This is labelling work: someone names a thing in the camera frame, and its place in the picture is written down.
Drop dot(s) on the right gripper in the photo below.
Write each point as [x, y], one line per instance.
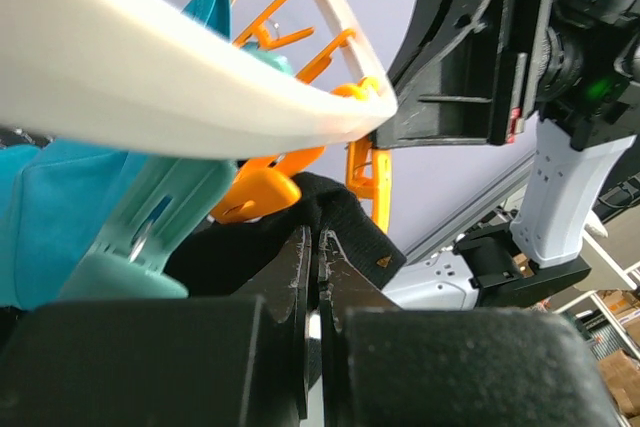
[577, 67]

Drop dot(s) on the orange clothespin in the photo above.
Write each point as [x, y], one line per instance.
[264, 186]
[369, 177]

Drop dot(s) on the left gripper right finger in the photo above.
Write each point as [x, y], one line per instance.
[384, 366]

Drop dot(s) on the white round clip hanger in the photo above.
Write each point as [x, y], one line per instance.
[140, 75]

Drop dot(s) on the teal cloth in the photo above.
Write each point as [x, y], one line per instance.
[55, 197]

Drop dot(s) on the green clothespin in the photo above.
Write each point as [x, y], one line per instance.
[167, 200]

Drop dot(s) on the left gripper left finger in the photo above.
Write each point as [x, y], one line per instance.
[239, 360]

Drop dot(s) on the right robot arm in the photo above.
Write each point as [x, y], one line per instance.
[533, 256]

